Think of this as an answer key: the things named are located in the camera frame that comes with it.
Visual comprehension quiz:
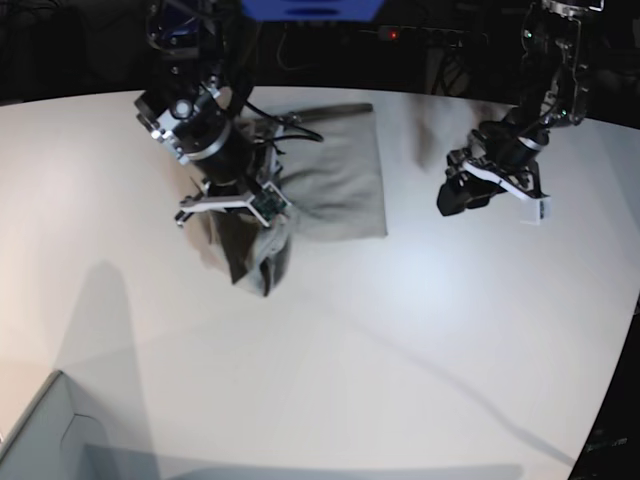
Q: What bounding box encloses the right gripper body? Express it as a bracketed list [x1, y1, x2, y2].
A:
[174, 112, 323, 228]

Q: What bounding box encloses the black labelled device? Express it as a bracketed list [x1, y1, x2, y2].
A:
[569, 401, 639, 480]

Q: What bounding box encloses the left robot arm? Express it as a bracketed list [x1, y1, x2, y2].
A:
[437, 1, 605, 225]

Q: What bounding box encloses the black power strip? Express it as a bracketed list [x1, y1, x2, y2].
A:
[359, 25, 488, 48]

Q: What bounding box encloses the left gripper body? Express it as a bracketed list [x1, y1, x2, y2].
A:
[436, 122, 551, 225]

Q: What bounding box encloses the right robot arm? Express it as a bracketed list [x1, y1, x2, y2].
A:
[134, 1, 323, 228]

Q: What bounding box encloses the grey t-shirt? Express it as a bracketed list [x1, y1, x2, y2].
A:
[188, 103, 387, 297]

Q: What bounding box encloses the blue overhead mount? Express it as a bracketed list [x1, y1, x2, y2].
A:
[241, 0, 384, 22]

